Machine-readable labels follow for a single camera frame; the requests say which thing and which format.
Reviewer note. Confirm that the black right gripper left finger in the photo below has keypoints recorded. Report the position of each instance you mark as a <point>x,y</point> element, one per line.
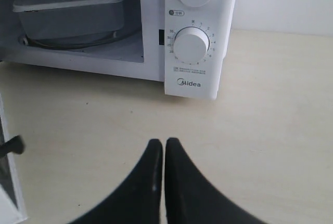
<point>137,199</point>

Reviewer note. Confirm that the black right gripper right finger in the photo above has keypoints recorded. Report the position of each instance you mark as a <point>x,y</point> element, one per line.
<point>190,197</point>

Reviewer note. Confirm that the white plastic lidded container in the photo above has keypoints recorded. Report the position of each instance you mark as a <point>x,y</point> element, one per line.
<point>53,19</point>

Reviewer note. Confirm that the white microwave door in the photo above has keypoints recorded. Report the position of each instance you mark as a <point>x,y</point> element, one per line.
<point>12,203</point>

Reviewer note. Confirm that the white microwave oven body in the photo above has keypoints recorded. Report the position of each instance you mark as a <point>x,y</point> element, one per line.
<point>146,55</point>

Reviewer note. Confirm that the lower white timer knob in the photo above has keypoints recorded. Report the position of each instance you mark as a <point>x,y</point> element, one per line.
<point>191,44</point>

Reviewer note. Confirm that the glass turntable plate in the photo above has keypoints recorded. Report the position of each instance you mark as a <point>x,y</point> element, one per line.
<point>79,42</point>

